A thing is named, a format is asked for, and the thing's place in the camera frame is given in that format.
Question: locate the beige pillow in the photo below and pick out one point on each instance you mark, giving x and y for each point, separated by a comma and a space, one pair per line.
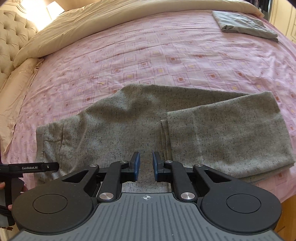
13, 93

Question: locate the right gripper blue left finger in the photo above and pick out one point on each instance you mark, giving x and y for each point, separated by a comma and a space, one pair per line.
115, 175

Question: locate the pink patterned bed sheet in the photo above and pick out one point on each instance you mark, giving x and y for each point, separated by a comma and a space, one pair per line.
184, 49

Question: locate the folded grey-green pants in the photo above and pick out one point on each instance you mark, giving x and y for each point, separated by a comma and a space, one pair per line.
238, 23

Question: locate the grey speckled pants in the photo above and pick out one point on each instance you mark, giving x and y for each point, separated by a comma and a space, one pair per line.
240, 134

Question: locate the beige duvet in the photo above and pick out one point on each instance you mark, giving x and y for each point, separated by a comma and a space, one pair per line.
76, 24

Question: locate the tufted beige headboard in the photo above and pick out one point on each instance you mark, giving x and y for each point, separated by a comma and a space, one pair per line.
15, 32

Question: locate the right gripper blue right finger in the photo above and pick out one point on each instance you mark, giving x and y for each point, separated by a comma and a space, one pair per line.
179, 177

